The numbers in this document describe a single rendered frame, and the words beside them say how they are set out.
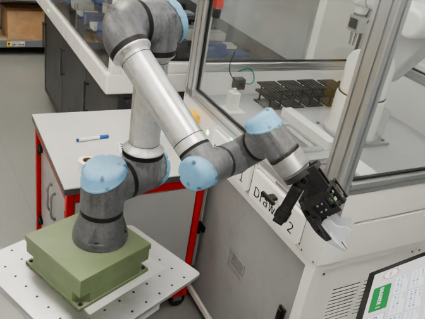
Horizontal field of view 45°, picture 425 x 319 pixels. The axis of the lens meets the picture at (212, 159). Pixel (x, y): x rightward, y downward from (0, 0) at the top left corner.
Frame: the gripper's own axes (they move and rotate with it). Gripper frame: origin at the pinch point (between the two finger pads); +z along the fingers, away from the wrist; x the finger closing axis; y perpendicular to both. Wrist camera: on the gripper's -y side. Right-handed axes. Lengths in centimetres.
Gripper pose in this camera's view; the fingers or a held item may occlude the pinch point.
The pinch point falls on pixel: (339, 246)
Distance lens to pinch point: 121.0
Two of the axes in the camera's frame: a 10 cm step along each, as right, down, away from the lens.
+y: 6.9, -4.6, -5.6
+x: 4.2, -3.7, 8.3
